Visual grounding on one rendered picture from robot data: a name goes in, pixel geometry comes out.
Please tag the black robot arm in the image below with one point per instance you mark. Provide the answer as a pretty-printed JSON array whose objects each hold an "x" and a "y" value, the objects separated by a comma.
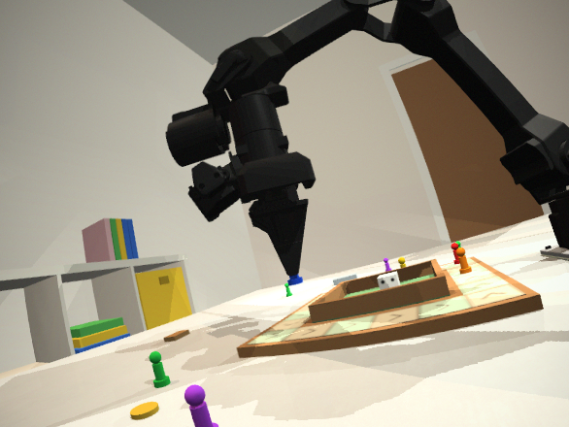
[{"x": 537, "y": 146}]

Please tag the red game pawn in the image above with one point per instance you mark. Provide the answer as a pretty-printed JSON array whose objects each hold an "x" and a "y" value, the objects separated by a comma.
[{"x": 455, "y": 247}]

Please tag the orange game pawn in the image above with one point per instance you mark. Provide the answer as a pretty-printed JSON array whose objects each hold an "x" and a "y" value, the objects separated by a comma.
[{"x": 465, "y": 268}]

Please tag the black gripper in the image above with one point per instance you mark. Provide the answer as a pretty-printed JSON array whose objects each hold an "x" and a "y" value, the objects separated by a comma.
[{"x": 271, "y": 175}]

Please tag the white die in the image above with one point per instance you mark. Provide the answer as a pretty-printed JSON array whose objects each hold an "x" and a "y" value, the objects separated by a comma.
[{"x": 388, "y": 280}]

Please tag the blue pawn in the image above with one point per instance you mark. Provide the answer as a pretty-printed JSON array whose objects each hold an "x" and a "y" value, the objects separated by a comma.
[{"x": 294, "y": 280}]

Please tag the yellow flat disc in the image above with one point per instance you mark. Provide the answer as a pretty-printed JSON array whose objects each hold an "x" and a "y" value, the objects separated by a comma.
[{"x": 144, "y": 410}]

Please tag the brown flat bar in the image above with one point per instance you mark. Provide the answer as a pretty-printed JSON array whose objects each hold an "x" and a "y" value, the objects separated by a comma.
[{"x": 177, "y": 335}]

